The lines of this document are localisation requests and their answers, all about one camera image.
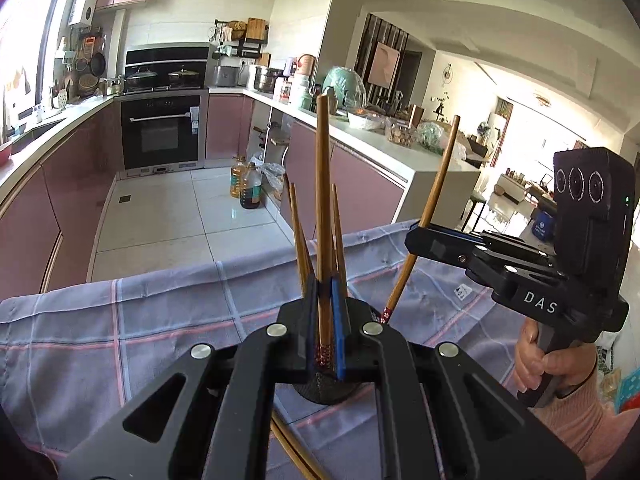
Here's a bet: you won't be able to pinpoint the person's right forearm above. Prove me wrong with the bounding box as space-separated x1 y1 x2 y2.
530 370 640 480

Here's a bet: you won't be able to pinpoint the blue plaid cloth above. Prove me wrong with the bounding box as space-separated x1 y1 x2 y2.
0 217 622 480

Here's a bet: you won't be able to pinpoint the person's right hand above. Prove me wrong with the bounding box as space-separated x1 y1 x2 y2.
514 317 599 402

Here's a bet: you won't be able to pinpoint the kitchen window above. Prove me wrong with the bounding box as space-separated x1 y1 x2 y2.
0 0 69 112

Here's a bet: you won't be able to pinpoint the blue bag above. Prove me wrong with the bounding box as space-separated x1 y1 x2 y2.
529 209 556 241

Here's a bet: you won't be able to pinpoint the yellow oil bottle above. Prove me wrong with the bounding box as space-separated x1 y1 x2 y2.
229 156 251 200

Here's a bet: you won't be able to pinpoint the steel stock pot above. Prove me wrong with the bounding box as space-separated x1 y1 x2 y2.
248 63 284 92

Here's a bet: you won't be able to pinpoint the pile of bamboo chopsticks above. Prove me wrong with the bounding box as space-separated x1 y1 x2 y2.
270 417 327 480

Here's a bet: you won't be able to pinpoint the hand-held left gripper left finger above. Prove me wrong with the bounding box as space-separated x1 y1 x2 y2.
60 277 322 480

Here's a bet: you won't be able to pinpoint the black range hood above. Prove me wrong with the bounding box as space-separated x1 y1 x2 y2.
124 44 211 94

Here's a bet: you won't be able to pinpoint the framed wall picture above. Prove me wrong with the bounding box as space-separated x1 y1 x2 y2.
367 42 401 86

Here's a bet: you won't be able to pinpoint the green round appliance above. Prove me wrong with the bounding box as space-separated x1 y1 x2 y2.
321 66 369 111

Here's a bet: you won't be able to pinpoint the pink base cabinets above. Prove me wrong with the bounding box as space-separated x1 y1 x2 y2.
0 95 126 302
280 119 417 249

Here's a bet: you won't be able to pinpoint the plastic bag of greens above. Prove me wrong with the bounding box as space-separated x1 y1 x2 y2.
417 119 459 154

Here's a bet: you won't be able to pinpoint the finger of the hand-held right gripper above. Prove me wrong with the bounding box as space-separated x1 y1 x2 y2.
419 223 488 241
405 228 491 267

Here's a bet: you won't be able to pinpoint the black built-in oven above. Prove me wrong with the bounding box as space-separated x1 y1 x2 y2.
118 92 206 171

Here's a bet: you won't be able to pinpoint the white bowl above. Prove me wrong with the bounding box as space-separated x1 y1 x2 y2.
347 109 386 131

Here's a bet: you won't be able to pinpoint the wall rack with cutting boards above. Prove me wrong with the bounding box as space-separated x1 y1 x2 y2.
213 17 271 59

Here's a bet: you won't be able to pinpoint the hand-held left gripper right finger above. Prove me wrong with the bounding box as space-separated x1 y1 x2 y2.
330 279 587 480

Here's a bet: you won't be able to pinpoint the dark stool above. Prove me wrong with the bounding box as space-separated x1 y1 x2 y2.
462 194 489 231

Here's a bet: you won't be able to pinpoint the red-ended bamboo chopstick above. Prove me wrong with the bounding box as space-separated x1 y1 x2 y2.
380 115 462 327
315 94 335 374
287 182 314 292

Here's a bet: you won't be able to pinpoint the pink kettle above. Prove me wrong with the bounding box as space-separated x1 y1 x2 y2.
294 53 319 79

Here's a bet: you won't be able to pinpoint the dark oil bottle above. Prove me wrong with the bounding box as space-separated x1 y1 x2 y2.
239 161 264 210

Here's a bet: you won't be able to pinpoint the black mesh cup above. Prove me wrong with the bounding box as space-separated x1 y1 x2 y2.
291 290 386 406

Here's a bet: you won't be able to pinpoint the black lidded pot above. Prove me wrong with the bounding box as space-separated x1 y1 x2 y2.
124 66 157 89
167 67 201 88

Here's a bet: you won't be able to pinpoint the clear egg container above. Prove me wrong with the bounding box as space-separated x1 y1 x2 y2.
387 122 416 149

